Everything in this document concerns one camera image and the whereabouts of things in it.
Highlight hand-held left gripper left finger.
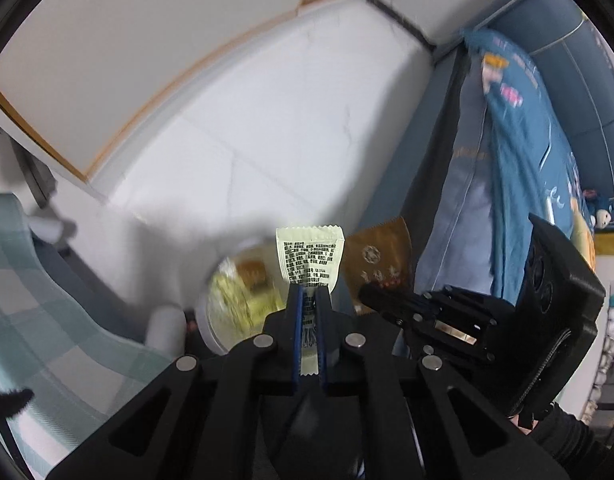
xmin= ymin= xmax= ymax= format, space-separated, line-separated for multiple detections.
xmin=47 ymin=285 xmax=305 ymax=480

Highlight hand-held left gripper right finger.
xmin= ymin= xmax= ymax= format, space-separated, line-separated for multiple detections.
xmin=313 ymin=285 xmax=570 ymax=480

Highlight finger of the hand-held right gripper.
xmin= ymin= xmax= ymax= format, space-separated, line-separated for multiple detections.
xmin=359 ymin=282 xmax=510 ymax=363

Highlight pale yellow barcode wrapper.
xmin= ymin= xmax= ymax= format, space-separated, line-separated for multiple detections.
xmin=276 ymin=225 xmax=346 ymax=376

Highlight orange sachet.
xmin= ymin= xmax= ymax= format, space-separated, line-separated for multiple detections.
xmin=344 ymin=216 xmax=413 ymax=316

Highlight white round trash bin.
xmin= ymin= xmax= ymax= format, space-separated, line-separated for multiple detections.
xmin=194 ymin=245 xmax=294 ymax=357

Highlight person's left forearm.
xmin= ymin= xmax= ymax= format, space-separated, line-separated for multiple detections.
xmin=0 ymin=386 xmax=35 ymax=420

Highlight person's right forearm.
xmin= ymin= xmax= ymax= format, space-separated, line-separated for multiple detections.
xmin=527 ymin=402 xmax=614 ymax=472

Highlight person's right hand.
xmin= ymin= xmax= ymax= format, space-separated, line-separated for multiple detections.
xmin=507 ymin=407 xmax=540 ymax=438

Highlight shelf with small items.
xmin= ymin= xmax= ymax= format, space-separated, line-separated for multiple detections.
xmin=591 ymin=287 xmax=614 ymax=413

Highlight plush toy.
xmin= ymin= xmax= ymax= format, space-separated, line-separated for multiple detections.
xmin=582 ymin=187 xmax=614 ymax=232

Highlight grey bed sheet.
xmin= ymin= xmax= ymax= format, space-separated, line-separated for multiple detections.
xmin=417 ymin=55 xmax=499 ymax=292

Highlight blue printed duvet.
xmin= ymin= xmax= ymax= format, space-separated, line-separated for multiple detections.
xmin=459 ymin=27 xmax=595 ymax=311

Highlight blue padded headboard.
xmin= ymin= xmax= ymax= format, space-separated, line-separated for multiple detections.
xmin=487 ymin=0 xmax=614 ymax=201

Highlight teal checked tablecloth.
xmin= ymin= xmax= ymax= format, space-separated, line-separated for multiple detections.
xmin=0 ymin=192 xmax=179 ymax=480

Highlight black cable conduit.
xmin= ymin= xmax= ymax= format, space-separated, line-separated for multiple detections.
xmin=367 ymin=0 xmax=436 ymax=52

